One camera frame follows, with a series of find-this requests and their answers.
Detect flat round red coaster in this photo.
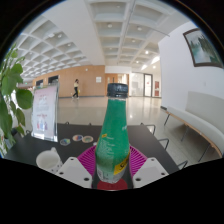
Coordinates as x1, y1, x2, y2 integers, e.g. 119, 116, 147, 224
96, 178, 130, 192

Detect framed landscape painting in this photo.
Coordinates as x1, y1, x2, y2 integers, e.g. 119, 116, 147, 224
182, 27, 224, 70

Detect clear acrylic sign stand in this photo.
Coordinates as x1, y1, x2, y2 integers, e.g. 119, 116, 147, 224
31, 82, 60, 143

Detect recessed ceiling lights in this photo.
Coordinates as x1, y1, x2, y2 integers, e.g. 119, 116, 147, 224
46, 21, 153, 68

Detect green leafy potted plant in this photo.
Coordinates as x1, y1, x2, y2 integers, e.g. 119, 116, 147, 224
0, 45, 35, 158

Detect long white wall bench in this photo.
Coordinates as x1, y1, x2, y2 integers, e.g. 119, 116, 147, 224
163, 91, 224, 158

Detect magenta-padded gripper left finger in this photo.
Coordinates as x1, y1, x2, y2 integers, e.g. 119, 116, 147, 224
55, 145, 100, 190

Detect person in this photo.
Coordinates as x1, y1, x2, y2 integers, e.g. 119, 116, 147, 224
72, 78, 81, 100

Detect white dotted cup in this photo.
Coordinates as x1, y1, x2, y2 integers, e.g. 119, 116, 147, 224
35, 146, 64, 175

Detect round colourful sticker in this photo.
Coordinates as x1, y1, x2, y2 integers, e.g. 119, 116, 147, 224
59, 138, 72, 147
72, 134, 84, 143
82, 135, 95, 144

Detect green plastic drink bottle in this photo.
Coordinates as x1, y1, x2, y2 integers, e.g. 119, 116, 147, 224
94, 82, 132, 185

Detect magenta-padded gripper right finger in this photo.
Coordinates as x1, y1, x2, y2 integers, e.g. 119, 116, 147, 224
127, 145, 170, 189

